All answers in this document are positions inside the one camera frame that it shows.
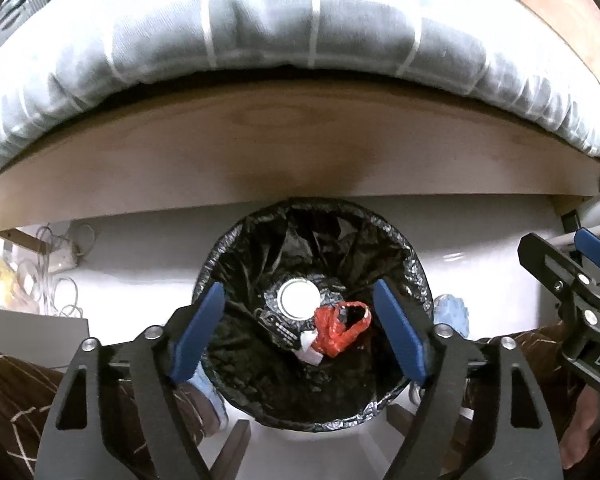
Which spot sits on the person's right blue slipper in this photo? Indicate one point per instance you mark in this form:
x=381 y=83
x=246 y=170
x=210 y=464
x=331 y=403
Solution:
x=452 y=312

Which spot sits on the red plastic bag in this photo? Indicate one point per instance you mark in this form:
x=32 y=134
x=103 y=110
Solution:
x=335 y=335

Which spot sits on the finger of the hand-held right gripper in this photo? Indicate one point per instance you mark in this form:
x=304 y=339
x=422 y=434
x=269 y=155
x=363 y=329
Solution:
x=597 y=252
x=555 y=275

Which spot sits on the trash bin with black liner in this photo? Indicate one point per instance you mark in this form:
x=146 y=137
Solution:
x=240 y=270

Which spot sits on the white tissue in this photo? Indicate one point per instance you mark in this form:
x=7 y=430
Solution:
x=310 y=355

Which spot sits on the person's leg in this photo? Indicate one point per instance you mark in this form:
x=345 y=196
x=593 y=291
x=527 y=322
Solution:
x=10 y=410
x=535 y=350

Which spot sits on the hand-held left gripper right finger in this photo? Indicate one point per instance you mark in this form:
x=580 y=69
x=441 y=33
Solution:
x=400 y=332

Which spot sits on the white power strip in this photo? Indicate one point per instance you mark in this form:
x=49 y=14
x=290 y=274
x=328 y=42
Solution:
x=62 y=259

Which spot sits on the person's right hand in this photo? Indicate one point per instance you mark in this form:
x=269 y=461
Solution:
x=582 y=430

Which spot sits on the person's left leg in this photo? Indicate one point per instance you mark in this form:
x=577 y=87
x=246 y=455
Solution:
x=10 y=410

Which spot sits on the wooden headboard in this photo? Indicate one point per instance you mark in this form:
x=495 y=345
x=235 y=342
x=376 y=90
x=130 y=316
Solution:
x=580 y=35

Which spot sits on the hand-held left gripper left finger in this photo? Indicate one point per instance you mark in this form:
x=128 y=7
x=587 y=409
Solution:
x=197 y=332

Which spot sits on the person's left blue slipper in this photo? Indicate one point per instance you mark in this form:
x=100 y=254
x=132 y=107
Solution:
x=207 y=405

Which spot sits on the person's blue slipper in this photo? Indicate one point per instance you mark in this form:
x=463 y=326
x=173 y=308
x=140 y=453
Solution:
x=452 y=312
x=207 y=405

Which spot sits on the bed with grey checked sheet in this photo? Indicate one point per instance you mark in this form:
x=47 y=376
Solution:
x=280 y=30

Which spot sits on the wooden bed frame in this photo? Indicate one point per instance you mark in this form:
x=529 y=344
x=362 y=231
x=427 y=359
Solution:
x=180 y=160

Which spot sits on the yellow bag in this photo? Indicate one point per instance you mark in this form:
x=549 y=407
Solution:
x=0 y=285

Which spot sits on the person's right leg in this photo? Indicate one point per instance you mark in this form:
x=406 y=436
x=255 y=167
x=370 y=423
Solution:
x=535 y=350

